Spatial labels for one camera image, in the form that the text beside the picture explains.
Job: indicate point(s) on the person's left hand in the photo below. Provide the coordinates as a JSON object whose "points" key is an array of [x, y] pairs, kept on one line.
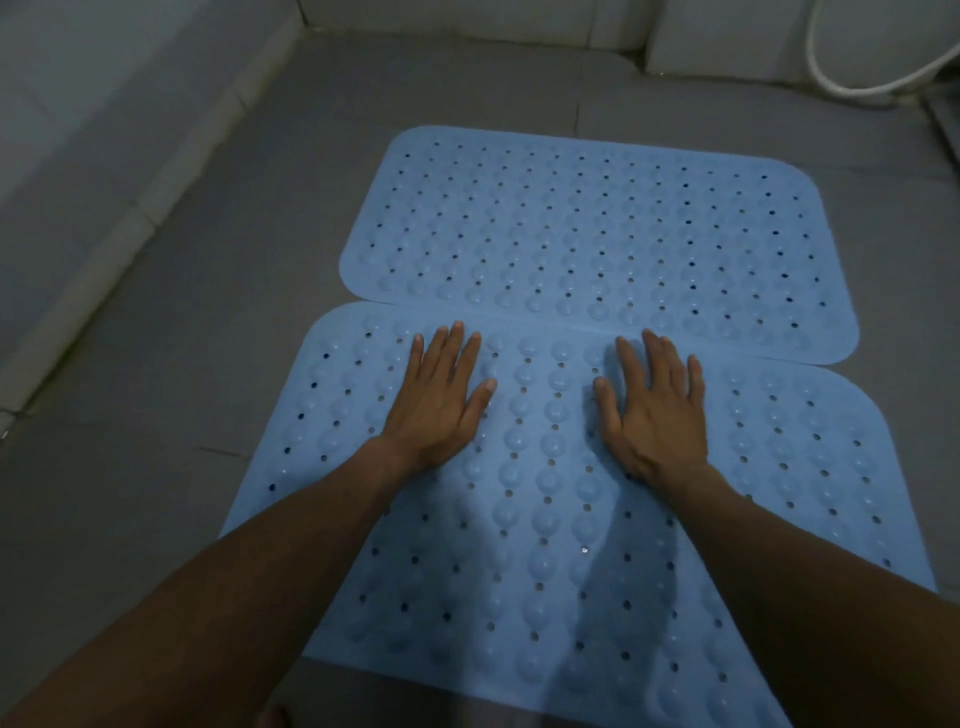
{"points": [[435, 420]]}

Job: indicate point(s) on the person's right hand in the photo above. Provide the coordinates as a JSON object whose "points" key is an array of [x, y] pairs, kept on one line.
{"points": [[660, 427]]}

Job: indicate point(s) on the blue bath mat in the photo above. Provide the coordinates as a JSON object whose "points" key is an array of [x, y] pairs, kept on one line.
{"points": [[600, 240], [540, 487]]}

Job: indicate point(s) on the person's left forearm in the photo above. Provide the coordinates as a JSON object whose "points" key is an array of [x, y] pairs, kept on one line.
{"points": [[225, 600]]}

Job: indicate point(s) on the person's right forearm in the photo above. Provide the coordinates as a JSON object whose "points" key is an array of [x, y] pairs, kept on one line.
{"points": [[825, 600]]}

